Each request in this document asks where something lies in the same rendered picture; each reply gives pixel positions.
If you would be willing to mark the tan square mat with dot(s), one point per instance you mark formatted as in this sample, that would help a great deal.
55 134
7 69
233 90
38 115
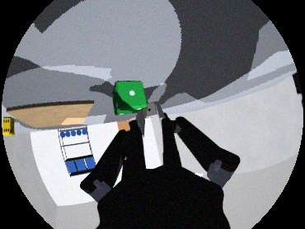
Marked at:
53 113

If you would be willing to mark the white die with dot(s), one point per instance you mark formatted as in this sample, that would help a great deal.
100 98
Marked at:
150 111

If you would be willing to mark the yellow die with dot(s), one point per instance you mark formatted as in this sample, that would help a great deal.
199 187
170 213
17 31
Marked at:
8 126

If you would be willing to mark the green die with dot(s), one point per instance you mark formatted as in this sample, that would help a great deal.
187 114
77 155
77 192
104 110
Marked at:
128 97

